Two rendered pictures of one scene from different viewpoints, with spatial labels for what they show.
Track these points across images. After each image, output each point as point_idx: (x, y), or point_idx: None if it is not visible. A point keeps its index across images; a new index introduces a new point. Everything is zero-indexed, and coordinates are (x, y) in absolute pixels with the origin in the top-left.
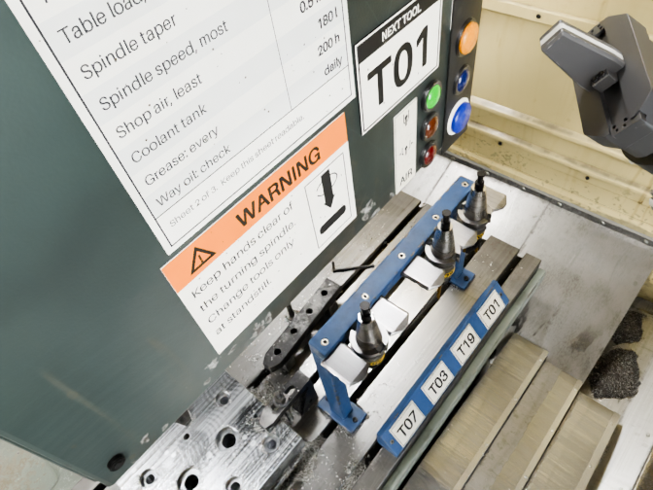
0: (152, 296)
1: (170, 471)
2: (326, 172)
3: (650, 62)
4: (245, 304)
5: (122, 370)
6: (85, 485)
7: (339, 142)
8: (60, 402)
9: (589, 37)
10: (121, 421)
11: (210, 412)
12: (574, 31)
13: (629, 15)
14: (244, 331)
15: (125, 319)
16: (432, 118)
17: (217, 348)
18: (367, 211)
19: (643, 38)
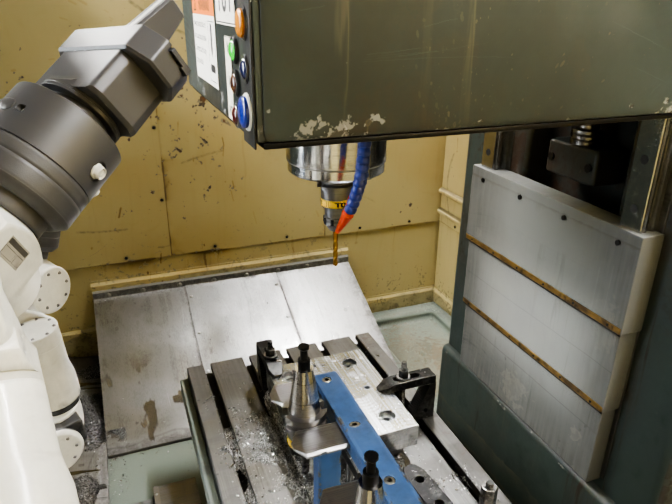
0: (191, 3)
1: (345, 374)
2: (210, 25)
3: (92, 36)
4: (200, 60)
5: (189, 27)
6: (383, 359)
7: (212, 12)
8: (185, 14)
9: (146, 13)
10: (189, 52)
11: (378, 404)
12: (156, 4)
13: (140, 25)
14: (201, 79)
15: (189, 3)
16: (233, 73)
17: (197, 69)
18: (222, 99)
19: (114, 36)
